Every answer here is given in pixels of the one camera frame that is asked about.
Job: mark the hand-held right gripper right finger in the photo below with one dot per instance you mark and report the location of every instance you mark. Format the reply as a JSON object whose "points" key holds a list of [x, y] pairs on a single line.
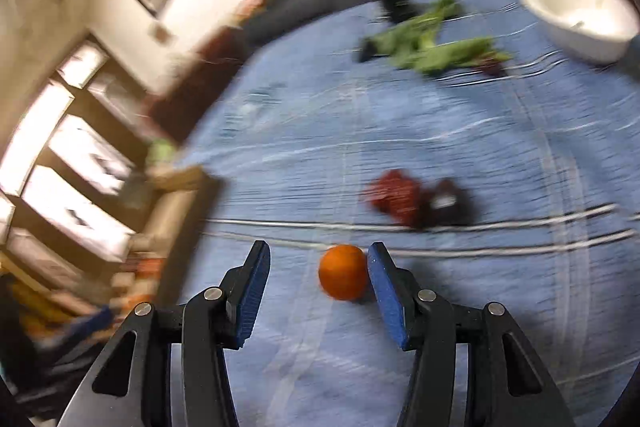
{"points": [[385, 302]]}

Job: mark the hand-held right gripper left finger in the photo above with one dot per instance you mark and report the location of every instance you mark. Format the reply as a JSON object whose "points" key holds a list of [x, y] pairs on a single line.
{"points": [[255, 297]]}

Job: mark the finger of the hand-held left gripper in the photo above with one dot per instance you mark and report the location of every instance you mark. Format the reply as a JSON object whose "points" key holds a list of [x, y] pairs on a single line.
{"points": [[92, 321]]}

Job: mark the small tangerine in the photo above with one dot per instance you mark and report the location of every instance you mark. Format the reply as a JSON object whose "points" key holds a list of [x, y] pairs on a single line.
{"points": [[342, 273]]}

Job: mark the white bowl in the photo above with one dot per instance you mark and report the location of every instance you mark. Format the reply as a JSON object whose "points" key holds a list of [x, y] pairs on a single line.
{"points": [[580, 19]]}

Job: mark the wrinkled red date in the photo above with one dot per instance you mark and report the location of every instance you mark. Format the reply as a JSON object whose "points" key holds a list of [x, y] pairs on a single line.
{"points": [[395, 197]]}

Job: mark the dark purple round fruit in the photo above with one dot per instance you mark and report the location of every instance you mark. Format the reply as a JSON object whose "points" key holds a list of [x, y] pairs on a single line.
{"points": [[445, 207]]}

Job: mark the cardboard box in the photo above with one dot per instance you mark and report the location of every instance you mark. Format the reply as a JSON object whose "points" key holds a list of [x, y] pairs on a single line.
{"points": [[185, 207]]}

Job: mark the wooden shelf unit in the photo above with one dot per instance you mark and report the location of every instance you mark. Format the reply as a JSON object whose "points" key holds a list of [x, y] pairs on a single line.
{"points": [[75, 187]]}

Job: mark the brown chair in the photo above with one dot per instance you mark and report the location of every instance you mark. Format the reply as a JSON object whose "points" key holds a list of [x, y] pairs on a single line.
{"points": [[200, 72]]}

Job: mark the small dark red date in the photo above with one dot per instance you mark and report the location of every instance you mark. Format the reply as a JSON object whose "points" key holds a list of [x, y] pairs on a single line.
{"points": [[492, 64]]}

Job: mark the green leafy vegetable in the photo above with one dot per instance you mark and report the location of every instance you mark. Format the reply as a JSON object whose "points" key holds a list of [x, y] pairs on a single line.
{"points": [[430, 44]]}

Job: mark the red book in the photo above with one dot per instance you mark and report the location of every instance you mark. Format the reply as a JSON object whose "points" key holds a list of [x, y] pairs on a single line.
{"points": [[254, 4]]}

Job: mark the black electronic device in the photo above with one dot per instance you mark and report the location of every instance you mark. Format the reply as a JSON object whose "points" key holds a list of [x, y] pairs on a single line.
{"points": [[395, 3]]}

